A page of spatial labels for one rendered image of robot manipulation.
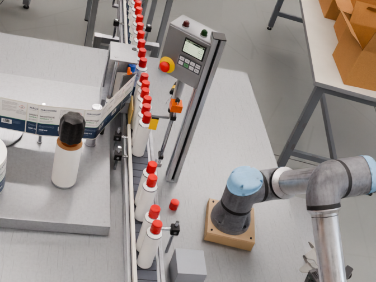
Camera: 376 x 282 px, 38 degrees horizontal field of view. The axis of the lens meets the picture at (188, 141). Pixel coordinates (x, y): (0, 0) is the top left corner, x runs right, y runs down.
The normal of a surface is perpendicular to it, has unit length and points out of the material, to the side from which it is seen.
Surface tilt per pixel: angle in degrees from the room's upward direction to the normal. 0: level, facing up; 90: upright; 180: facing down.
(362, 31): 90
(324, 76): 0
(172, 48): 90
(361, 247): 0
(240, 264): 0
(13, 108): 90
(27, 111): 90
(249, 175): 9
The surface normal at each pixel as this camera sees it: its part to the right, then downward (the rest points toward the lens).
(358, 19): 0.11, 0.32
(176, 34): -0.47, 0.47
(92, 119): 0.18, 0.67
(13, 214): 0.26, -0.74
